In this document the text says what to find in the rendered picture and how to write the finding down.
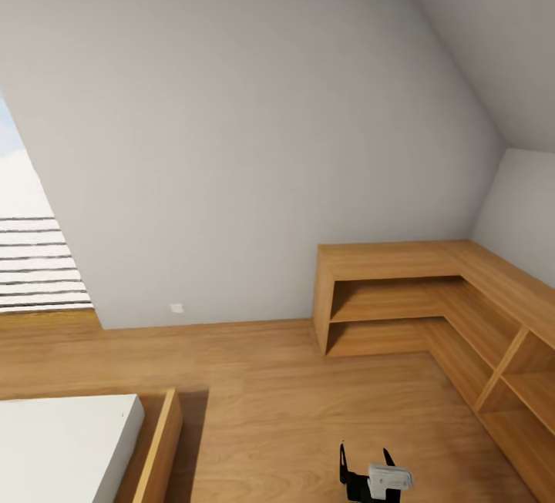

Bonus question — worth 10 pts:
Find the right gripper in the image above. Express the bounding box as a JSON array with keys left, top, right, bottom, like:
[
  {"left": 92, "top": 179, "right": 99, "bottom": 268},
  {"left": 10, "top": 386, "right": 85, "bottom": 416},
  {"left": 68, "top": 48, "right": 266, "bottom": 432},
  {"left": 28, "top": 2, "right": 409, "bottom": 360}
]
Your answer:
[{"left": 339, "top": 443, "right": 401, "bottom": 503}]

